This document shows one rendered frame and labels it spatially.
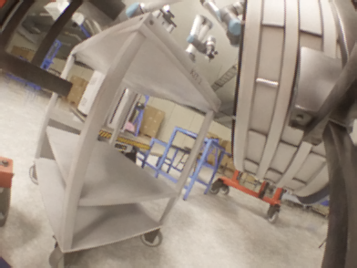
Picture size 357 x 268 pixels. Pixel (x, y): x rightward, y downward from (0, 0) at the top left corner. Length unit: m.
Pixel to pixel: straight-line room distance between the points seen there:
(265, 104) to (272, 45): 0.18
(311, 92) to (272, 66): 0.15
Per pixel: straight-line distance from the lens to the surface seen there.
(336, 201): 0.18
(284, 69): 0.47
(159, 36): 0.34
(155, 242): 0.72
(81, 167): 0.30
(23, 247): 0.61
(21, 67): 0.25
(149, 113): 7.32
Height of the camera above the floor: 0.49
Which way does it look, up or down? 2 degrees up
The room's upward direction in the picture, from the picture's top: 23 degrees clockwise
